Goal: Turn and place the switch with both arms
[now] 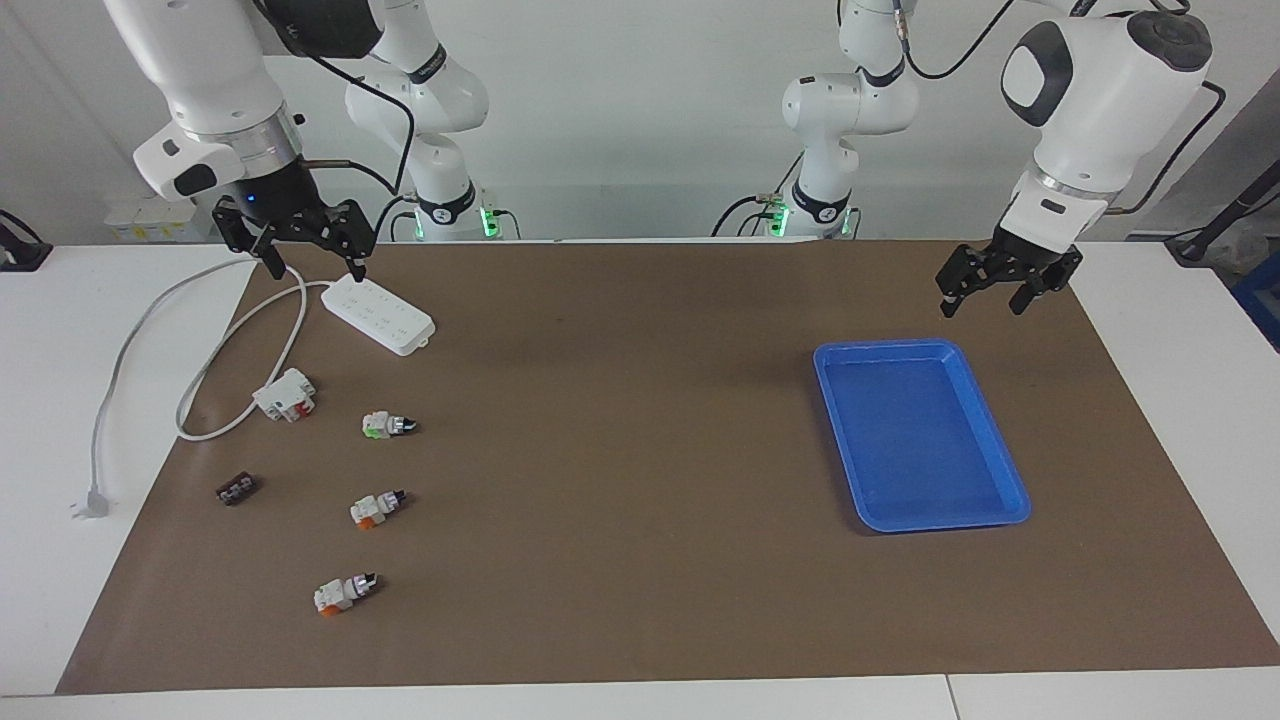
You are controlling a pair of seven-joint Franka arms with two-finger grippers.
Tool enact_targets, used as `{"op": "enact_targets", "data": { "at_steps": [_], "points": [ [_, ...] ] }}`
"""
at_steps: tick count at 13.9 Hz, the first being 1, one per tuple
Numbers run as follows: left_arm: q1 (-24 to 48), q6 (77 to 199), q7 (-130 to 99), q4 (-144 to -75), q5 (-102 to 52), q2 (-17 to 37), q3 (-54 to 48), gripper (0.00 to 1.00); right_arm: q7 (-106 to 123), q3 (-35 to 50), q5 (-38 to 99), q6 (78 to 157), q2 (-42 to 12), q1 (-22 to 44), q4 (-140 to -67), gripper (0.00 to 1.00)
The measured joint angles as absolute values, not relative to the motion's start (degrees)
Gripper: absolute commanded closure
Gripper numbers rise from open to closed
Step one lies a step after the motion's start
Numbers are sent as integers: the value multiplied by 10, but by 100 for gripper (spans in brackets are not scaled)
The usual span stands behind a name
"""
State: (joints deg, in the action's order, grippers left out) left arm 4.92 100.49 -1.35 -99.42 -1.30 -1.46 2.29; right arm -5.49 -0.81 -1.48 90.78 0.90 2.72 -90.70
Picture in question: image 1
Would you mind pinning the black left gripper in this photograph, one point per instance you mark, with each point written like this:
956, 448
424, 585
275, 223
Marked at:
1030, 255

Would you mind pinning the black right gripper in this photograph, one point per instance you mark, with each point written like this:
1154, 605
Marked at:
285, 200

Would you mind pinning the switch with orange base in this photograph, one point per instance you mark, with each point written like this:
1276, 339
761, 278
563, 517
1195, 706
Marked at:
338, 596
372, 510

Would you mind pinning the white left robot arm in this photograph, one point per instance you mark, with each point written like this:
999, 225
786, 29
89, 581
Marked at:
1100, 90

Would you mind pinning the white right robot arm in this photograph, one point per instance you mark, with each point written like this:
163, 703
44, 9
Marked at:
220, 60

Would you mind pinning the white power strip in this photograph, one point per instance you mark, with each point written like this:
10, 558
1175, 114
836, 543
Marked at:
380, 315

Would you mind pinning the white cardboard box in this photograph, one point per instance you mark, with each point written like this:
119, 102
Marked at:
150, 215

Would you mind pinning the white circuit breaker red lever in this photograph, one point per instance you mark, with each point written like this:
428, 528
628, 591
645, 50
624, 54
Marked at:
283, 395

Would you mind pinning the blue plastic tray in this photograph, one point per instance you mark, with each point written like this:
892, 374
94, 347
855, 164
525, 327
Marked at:
920, 440

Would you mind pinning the black stand leg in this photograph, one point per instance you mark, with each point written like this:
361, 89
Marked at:
1235, 210

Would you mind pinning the blue crate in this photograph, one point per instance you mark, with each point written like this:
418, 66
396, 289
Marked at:
1262, 310

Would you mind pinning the small dark brown terminal block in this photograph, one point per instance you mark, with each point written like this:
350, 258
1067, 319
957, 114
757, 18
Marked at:
237, 490

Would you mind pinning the brown paper mat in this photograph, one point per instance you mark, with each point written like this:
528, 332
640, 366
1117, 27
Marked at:
640, 500

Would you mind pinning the switch with green base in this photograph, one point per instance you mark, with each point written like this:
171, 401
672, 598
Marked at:
380, 426

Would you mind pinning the black clamp mount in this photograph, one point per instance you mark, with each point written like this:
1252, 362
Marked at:
20, 255

